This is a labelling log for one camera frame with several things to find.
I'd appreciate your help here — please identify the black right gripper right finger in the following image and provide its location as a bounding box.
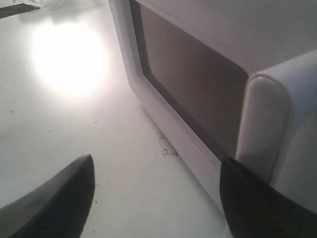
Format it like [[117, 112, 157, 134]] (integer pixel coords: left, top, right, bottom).
[[219, 158, 317, 238]]

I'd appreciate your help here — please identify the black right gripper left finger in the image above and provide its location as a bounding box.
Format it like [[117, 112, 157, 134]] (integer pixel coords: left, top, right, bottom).
[[0, 155, 95, 238]]

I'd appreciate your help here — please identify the white microwave door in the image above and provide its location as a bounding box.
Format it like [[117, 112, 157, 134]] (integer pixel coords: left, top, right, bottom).
[[109, 0, 317, 211]]

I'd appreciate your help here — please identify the white microwave oven body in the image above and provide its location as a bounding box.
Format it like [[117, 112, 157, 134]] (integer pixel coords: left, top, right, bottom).
[[140, 0, 317, 74]]

